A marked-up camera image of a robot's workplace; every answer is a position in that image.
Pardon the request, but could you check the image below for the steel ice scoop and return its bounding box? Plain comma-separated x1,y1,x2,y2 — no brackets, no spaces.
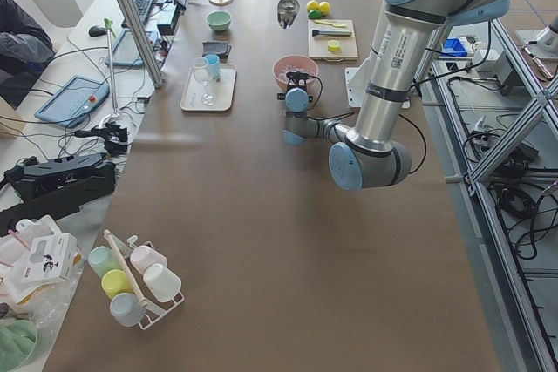
276,0,300,30

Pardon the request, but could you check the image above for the aluminium frame post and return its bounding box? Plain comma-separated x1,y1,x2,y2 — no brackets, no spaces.
117,0,164,88

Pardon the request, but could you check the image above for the light blue cup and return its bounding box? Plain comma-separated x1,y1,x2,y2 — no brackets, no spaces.
204,54,221,80

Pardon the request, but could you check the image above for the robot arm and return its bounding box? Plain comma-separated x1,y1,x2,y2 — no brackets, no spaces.
283,0,511,190

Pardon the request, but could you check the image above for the white cup on rack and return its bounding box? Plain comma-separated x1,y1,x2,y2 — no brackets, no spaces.
143,263,182,302

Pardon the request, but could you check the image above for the seated person dark jacket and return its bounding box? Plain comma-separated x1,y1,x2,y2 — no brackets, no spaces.
1,0,55,108

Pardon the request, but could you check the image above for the white product box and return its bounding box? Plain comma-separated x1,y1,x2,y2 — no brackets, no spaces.
21,233,78,285

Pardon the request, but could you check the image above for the black computer mouse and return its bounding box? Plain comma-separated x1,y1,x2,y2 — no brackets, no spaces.
88,25,106,37

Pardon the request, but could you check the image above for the blue teach pendant far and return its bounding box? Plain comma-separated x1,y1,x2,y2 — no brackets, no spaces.
112,29,144,68

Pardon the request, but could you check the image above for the yellow cup on rack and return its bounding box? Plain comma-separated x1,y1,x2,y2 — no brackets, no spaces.
101,269,133,299

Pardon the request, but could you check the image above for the grey cup on rack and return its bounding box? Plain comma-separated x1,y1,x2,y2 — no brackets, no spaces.
109,293,146,327

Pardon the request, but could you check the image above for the pink bowl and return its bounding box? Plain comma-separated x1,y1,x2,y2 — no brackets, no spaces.
272,55,318,90

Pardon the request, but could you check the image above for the clear wine glass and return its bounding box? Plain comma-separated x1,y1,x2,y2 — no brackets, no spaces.
193,57,216,106

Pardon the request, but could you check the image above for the wooden cutting board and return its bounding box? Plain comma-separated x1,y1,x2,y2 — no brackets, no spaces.
307,19,358,61

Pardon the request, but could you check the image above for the yellow lemon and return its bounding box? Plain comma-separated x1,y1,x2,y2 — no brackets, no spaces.
306,0,319,12
318,1,331,16

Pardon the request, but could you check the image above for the wooden rack handle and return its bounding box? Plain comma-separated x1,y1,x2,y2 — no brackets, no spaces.
103,229,148,308

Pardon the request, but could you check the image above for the yellow lemon lower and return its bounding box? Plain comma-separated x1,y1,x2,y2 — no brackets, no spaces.
318,1,331,16

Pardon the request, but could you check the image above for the yellow plastic knife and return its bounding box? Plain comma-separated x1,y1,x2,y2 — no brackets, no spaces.
313,19,347,28

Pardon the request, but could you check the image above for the half lemon slice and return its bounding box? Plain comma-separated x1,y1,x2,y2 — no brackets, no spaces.
328,40,340,51

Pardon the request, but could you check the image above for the black keyboard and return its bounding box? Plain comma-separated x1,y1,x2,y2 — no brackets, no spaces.
133,0,157,24

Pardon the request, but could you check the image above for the blue teach pendant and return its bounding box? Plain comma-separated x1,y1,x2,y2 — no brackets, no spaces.
112,29,144,68
34,76,109,128

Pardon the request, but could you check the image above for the cream serving tray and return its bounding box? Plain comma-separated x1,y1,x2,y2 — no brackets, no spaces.
180,64,237,112

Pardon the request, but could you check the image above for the green bowl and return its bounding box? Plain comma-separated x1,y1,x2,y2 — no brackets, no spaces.
206,10,232,32

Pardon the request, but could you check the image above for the green lime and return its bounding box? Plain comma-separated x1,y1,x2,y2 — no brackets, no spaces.
308,10,323,20

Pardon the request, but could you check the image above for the white wire cup rack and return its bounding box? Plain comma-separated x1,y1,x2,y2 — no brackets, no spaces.
112,233,186,331

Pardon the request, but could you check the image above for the yellow lemon upper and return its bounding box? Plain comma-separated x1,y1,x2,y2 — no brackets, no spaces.
306,0,319,12

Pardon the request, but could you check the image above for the pink cup on rack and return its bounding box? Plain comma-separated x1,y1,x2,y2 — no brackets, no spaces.
130,245,167,274

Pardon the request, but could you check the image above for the clear ice cubes pile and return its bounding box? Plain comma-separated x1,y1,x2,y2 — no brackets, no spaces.
277,64,316,84

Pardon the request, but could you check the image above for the green cup on rack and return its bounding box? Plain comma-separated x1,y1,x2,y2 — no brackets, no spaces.
87,246,120,278

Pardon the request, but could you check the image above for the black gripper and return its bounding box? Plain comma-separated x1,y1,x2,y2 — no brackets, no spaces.
276,73,315,98

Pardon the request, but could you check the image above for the blue teach pendant near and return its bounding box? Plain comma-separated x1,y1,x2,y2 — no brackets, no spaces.
34,76,109,128

